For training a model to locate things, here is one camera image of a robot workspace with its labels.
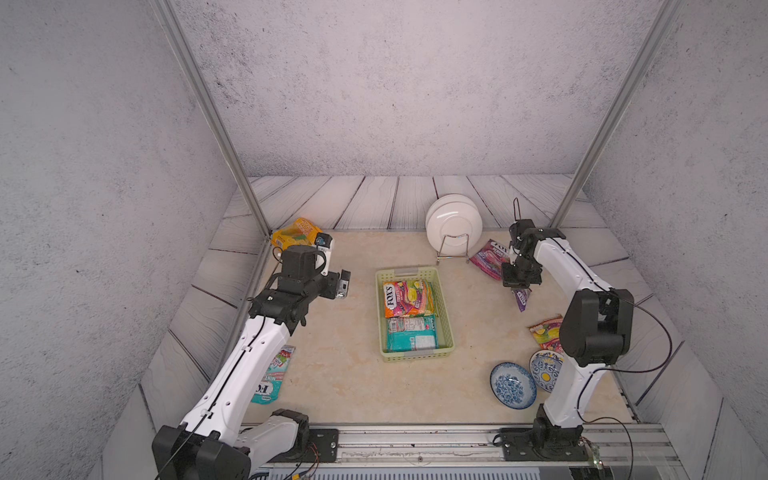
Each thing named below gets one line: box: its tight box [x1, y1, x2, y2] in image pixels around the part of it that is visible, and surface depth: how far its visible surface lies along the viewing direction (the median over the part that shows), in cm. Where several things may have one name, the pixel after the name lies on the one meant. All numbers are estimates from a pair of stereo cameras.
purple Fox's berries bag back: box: [514, 288, 530, 313], surface depth 93 cm
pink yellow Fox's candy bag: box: [383, 280, 435, 319], surface depth 98 cm
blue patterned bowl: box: [490, 362, 537, 410], surface depth 82 cm
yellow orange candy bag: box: [271, 218, 323, 249], surface depth 117 cm
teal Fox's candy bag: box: [386, 314, 438, 353], surface depth 93 cm
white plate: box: [425, 193, 483, 256], surface depth 107 cm
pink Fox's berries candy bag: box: [470, 238, 510, 281], surface depth 112 cm
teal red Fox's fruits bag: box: [251, 345, 296, 405], surface depth 84 cm
